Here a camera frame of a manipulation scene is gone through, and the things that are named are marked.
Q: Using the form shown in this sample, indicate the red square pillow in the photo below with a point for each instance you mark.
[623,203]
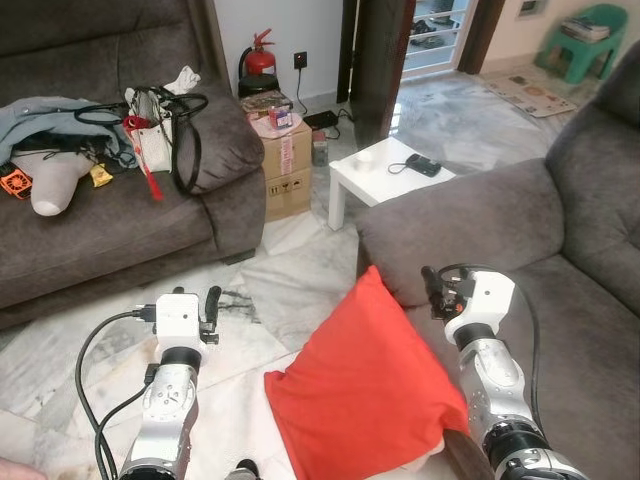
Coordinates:
[360,390]

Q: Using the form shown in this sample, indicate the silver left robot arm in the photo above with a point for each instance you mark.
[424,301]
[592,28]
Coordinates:
[165,410]

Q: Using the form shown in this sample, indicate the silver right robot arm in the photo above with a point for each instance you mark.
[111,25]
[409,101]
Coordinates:
[495,380]

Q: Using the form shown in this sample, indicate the dark grey fabric sofa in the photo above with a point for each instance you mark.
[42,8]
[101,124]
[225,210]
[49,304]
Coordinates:
[120,240]

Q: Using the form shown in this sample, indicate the dark grey two-seat sofa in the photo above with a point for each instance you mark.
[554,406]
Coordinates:
[580,200]

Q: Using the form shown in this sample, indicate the beige printed floor mat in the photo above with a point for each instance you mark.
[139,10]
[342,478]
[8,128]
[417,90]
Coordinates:
[530,96]

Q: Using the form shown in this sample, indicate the small white cup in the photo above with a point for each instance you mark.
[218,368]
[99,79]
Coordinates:
[365,159]

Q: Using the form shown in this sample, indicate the brown cardboard box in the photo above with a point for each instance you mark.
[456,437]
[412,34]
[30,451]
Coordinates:
[288,175]

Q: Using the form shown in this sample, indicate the red tassel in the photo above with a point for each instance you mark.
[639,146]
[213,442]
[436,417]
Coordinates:
[145,160]

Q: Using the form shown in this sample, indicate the small yellow packet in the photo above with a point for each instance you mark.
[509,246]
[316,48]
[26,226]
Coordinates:
[101,176]

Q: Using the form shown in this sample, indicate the small grey bottle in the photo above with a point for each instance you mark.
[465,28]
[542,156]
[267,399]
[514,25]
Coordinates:
[320,148]

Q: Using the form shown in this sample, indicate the pink plastic bag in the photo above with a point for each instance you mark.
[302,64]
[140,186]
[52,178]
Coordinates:
[275,122]

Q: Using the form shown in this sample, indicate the beige stuffed cushion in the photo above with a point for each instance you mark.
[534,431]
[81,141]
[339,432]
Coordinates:
[60,185]

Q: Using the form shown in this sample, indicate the black power adapter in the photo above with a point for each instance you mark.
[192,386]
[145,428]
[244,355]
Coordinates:
[320,120]

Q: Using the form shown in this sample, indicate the white crumpled cloth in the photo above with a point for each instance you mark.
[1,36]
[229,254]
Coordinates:
[184,80]

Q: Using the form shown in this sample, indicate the dark brown wooden door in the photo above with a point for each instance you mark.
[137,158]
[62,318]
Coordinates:
[380,60]

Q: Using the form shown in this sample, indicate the small orange gadget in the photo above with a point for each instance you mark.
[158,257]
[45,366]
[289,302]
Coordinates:
[14,183]

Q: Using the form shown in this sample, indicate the red fire extinguisher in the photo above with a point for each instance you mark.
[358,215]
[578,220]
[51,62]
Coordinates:
[260,62]

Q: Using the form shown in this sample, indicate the blue grey garment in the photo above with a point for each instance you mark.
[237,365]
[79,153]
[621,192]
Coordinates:
[50,118]

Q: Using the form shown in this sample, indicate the stack of books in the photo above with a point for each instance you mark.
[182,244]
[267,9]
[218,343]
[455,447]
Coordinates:
[585,29]

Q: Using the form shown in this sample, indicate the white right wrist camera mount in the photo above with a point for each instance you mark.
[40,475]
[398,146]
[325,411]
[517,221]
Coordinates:
[485,295]

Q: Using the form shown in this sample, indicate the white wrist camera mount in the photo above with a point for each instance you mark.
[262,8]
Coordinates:
[180,318]
[485,295]

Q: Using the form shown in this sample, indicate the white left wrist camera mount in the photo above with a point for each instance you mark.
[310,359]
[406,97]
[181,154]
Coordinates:
[180,318]

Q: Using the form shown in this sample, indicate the black wall socket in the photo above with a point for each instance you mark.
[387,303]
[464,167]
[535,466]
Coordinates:
[300,60]

